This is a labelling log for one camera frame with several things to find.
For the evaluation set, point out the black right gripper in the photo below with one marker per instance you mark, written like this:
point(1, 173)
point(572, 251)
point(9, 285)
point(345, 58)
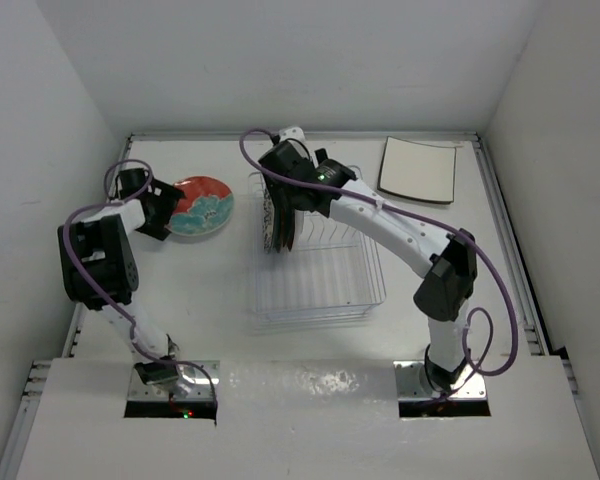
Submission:
point(277, 189)

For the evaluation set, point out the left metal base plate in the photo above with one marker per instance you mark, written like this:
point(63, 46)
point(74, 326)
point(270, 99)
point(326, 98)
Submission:
point(195, 382)

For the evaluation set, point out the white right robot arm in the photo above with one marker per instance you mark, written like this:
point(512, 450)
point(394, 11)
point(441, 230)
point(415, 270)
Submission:
point(443, 261)

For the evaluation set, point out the white wire dish rack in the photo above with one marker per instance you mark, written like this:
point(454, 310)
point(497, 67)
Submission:
point(332, 273)

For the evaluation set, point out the square grey plate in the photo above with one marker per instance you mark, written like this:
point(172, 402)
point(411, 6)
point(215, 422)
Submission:
point(418, 171)

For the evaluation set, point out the metal base plate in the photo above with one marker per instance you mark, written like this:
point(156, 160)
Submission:
point(412, 384)
point(195, 382)

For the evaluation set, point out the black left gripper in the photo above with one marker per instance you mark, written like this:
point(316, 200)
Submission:
point(169, 197)

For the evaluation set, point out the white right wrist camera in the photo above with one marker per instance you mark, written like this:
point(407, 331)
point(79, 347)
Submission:
point(294, 132)

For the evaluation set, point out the red floral round plate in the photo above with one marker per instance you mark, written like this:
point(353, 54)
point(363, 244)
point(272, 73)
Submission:
point(206, 208)

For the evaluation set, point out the black white speckled plate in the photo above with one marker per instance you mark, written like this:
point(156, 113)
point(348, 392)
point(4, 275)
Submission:
point(268, 222)

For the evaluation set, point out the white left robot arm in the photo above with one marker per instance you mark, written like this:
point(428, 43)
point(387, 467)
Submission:
point(99, 270)

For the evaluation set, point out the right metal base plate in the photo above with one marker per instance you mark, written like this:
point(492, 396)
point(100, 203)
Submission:
point(412, 384)

